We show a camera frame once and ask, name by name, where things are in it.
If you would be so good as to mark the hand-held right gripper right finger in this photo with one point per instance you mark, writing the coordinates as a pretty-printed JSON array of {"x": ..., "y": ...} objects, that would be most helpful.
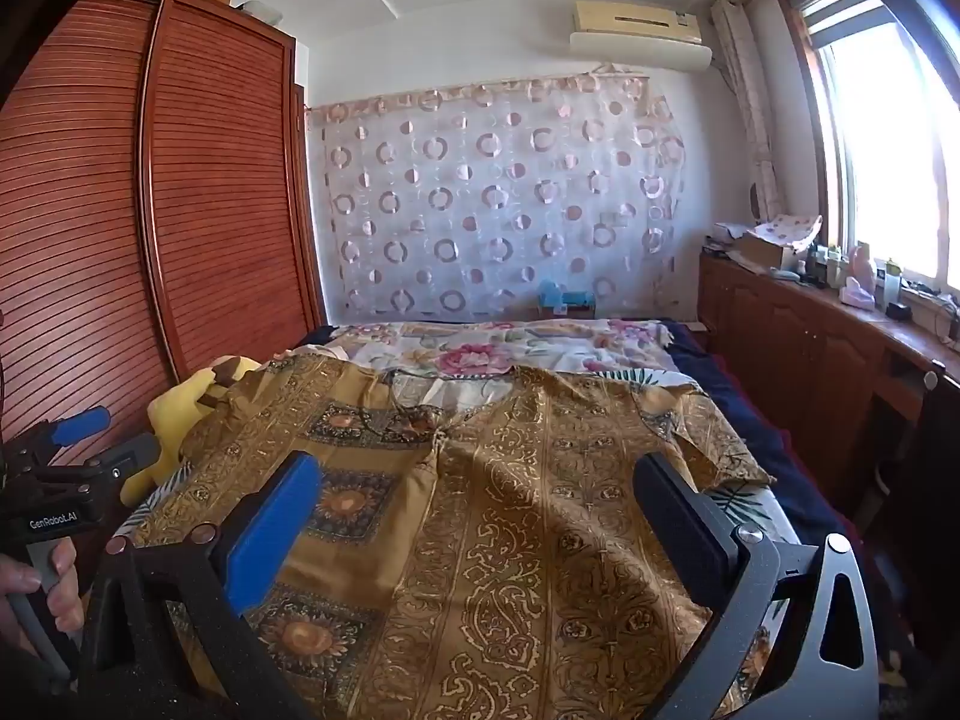
[{"x": 679, "y": 525}]

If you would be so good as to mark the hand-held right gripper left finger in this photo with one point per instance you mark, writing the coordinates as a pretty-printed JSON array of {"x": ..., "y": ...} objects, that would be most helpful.
[{"x": 271, "y": 532}]

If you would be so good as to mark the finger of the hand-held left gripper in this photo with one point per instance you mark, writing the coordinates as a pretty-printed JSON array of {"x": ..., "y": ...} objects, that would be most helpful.
[
  {"x": 82, "y": 421},
  {"x": 127, "y": 457}
]

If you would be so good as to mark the golden brown patterned shirt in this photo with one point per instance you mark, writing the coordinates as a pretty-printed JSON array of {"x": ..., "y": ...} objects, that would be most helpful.
[{"x": 487, "y": 525}]

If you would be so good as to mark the person's left hand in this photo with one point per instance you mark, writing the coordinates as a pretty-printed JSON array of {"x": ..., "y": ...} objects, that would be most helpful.
[{"x": 66, "y": 585}]

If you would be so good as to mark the yellow plush toy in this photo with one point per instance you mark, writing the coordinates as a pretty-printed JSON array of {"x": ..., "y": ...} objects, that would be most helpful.
[{"x": 184, "y": 397}]

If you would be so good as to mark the navy blue blanket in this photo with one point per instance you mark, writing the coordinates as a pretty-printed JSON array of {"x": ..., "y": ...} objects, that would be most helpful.
[{"x": 750, "y": 420}]

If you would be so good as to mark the leaf print bed sheet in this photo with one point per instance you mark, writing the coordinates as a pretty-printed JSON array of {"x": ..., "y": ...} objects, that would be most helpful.
[{"x": 645, "y": 376}]

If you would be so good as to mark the louvred wooden wardrobe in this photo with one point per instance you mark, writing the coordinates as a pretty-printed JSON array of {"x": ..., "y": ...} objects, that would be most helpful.
[{"x": 112, "y": 240}]

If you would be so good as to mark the low wooden cabinet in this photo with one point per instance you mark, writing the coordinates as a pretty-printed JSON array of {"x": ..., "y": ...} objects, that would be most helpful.
[{"x": 795, "y": 345}]

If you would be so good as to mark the blue toy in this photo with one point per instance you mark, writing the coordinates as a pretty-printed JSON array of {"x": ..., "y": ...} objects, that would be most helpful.
[{"x": 562, "y": 298}]

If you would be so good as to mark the floral bed blanket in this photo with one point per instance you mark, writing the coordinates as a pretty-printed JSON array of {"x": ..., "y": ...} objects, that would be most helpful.
[{"x": 480, "y": 349}]

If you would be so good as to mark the cardboard box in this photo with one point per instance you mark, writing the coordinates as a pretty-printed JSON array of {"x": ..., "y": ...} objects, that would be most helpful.
[{"x": 765, "y": 251}]

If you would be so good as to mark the pink tissue pack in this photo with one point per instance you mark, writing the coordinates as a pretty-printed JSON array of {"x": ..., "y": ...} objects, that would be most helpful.
[{"x": 856, "y": 294}]

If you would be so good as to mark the small black box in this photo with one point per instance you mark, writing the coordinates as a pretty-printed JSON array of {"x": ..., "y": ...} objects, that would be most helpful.
[{"x": 897, "y": 311}]

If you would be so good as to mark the pink dotted cloth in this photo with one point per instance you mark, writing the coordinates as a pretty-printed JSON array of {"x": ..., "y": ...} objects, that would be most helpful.
[{"x": 791, "y": 227}]

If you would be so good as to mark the pink figurine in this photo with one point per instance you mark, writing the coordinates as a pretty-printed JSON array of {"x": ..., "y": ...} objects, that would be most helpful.
[{"x": 862, "y": 262}]

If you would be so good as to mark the sheer circle pattern curtain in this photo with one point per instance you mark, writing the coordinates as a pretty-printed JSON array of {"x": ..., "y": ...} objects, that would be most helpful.
[{"x": 495, "y": 195}]

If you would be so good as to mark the pale bundled window curtain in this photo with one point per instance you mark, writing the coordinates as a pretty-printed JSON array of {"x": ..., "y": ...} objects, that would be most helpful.
[{"x": 750, "y": 105}]

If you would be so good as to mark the window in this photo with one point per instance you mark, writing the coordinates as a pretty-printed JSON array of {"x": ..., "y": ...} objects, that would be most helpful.
[{"x": 892, "y": 150}]

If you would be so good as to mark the wall air conditioner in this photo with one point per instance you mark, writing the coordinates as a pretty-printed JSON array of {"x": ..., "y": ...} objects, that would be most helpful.
[{"x": 637, "y": 34}]

